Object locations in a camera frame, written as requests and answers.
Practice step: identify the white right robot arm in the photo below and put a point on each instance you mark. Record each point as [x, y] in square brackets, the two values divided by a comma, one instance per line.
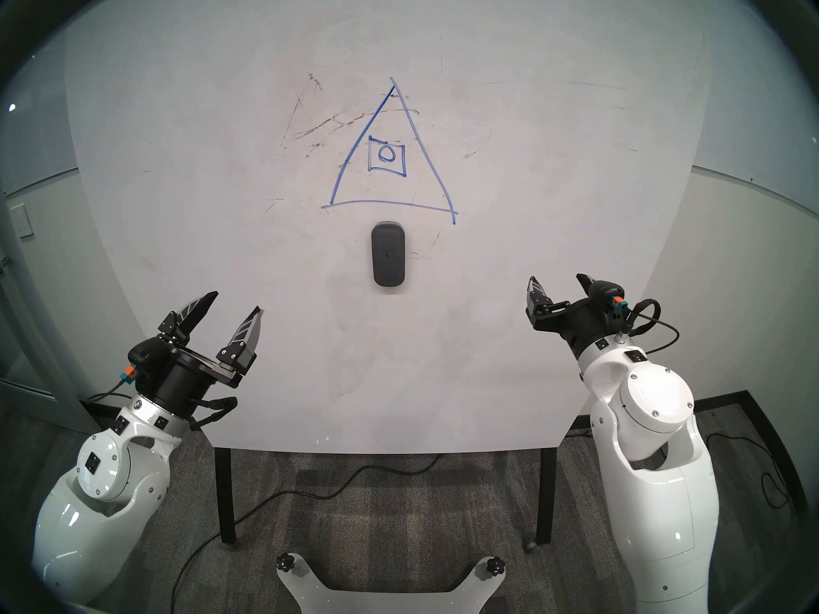
[659, 491]

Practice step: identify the grey glass door frame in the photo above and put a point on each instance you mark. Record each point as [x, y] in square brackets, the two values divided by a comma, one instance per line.
[64, 389]

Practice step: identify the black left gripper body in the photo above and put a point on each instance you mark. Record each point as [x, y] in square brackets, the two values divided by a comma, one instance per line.
[185, 379]

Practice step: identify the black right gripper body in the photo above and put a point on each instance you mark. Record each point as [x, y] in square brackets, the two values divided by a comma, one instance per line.
[585, 325]

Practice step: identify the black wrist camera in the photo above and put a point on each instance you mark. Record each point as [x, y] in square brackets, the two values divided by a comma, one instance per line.
[146, 360]
[604, 293]

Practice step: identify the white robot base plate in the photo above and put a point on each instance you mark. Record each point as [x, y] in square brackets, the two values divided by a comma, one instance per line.
[384, 603]

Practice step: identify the black base knob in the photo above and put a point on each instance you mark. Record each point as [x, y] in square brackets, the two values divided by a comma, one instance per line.
[494, 565]
[285, 563]

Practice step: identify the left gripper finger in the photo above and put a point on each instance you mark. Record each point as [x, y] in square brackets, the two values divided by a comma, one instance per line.
[189, 315]
[244, 341]

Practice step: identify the white whiteboard table surface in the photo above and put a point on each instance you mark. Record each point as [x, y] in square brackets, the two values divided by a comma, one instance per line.
[512, 171]

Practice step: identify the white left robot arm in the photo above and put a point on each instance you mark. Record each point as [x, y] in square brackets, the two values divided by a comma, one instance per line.
[96, 491]

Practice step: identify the dark grey whiteboard eraser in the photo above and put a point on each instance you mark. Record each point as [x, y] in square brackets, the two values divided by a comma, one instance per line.
[388, 254]

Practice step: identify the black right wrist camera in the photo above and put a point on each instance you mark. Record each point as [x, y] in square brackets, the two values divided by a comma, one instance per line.
[604, 293]

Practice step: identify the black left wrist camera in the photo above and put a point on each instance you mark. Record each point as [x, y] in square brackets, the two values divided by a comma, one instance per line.
[146, 360]

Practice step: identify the black table leg with caster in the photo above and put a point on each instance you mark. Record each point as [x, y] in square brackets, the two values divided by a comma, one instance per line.
[546, 497]

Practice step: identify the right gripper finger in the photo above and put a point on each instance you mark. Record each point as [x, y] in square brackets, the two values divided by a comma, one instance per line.
[587, 286]
[537, 302]

